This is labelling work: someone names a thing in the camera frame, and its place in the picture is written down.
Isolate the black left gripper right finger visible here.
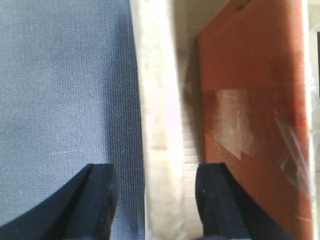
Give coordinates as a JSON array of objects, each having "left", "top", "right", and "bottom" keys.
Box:
[{"left": 195, "top": 163, "right": 292, "bottom": 240}]

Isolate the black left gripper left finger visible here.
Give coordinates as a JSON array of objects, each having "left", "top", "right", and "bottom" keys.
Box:
[{"left": 0, "top": 164, "right": 118, "bottom": 240}]

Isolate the large brown cardboard box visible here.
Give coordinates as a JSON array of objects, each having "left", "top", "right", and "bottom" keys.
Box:
[{"left": 129, "top": 0, "right": 201, "bottom": 240}]

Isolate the red printed cardboard box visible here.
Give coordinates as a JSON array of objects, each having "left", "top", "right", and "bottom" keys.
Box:
[{"left": 197, "top": 0, "right": 318, "bottom": 240}]

